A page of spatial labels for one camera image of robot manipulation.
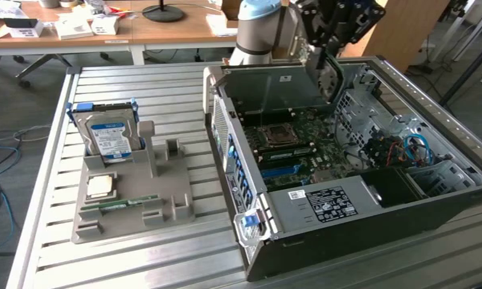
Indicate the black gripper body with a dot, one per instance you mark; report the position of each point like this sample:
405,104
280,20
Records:
336,15

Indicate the black graphics card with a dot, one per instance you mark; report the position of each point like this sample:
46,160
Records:
328,78

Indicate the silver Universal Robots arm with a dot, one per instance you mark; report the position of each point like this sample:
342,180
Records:
256,33

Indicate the wooden cabinet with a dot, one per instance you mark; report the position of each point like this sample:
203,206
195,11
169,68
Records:
419,27

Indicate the brown cardboard box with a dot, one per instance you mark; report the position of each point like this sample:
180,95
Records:
230,9

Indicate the white paper stack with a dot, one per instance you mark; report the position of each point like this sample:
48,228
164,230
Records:
220,25

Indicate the wooden desk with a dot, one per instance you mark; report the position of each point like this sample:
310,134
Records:
40,42
176,31

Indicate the silver perforated drive cage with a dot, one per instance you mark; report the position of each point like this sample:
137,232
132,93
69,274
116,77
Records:
360,126

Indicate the black monitor stand base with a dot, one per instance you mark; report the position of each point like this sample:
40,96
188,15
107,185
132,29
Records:
161,14

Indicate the CPU socket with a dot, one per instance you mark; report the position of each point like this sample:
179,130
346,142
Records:
279,135

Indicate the green RAM stick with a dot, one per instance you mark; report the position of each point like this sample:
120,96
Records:
288,154
116,205

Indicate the green motherboard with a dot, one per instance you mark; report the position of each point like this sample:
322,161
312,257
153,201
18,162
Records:
332,164

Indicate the blue expansion slot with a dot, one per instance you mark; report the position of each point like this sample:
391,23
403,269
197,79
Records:
280,171

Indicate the white box with label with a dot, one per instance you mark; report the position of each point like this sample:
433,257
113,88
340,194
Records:
104,25

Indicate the silver disk bay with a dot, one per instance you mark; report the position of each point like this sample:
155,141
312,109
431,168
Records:
446,177

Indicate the open white box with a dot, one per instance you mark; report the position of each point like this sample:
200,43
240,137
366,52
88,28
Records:
73,28

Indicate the grey power supply unit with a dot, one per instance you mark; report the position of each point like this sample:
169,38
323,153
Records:
292,207

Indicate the hard disk with blue carrier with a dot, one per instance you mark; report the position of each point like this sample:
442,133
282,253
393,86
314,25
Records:
108,138

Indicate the grey cup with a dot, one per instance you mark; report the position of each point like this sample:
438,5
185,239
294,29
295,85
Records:
49,3

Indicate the blue case latch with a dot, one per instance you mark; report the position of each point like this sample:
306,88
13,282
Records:
250,221

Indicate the grey plastic parts rack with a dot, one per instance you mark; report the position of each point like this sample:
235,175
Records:
136,180

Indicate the grey desk leg with caster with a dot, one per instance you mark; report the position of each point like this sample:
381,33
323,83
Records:
36,67

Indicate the white box with black lid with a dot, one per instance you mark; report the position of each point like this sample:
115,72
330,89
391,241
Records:
24,28

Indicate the open black PC case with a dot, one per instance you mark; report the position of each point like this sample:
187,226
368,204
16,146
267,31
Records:
344,250

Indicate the beige CPU chip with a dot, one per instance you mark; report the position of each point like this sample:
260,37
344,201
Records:
100,186

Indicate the clear plastic bag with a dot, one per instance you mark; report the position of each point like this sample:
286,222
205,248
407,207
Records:
4,9

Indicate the white table frame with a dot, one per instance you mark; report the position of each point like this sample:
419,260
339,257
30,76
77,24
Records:
454,33

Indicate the black metal post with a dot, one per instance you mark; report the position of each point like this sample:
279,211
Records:
466,72

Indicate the black fan duct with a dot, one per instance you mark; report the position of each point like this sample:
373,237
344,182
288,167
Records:
393,186

